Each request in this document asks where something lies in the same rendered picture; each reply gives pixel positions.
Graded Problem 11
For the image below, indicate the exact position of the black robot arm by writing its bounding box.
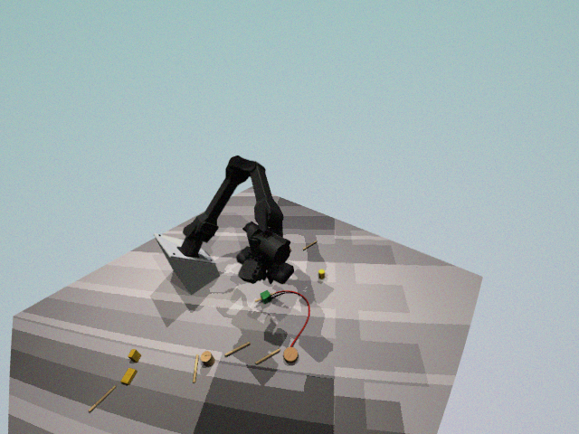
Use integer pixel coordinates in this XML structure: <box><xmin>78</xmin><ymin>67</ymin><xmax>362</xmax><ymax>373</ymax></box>
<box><xmin>176</xmin><ymin>156</ymin><xmax>290</xmax><ymax>284</ymax></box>

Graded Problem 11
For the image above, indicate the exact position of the yellow rectangular block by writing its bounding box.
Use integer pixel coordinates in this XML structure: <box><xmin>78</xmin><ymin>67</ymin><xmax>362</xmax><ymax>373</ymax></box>
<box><xmin>120</xmin><ymin>368</ymin><xmax>138</xmax><ymax>385</ymax></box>

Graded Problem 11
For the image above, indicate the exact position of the round wooden button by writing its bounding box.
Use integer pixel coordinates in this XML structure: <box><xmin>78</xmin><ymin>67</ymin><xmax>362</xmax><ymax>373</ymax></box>
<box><xmin>283</xmin><ymin>347</ymin><xmax>299</xmax><ymax>363</ymax></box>

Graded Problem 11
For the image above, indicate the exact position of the green cube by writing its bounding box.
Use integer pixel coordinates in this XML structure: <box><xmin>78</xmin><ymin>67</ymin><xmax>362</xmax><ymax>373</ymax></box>
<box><xmin>260</xmin><ymin>290</ymin><xmax>271</xmax><ymax>304</ymax></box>

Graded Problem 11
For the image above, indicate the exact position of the small yellow block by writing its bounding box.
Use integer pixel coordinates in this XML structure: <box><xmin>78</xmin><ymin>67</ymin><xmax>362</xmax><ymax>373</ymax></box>
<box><xmin>128</xmin><ymin>349</ymin><xmax>141</xmax><ymax>363</ymax></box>

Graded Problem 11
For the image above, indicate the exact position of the tan wooden cylinder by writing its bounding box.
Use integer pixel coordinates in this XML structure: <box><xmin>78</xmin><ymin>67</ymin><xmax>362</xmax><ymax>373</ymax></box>
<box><xmin>200</xmin><ymin>351</ymin><xmax>214</xmax><ymax>367</ymax></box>

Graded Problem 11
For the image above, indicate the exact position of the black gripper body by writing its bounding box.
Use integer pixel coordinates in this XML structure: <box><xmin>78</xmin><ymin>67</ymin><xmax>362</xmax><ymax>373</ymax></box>
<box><xmin>236</xmin><ymin>246</ymin><xmax>294</xmax><ymax>284</ymax></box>

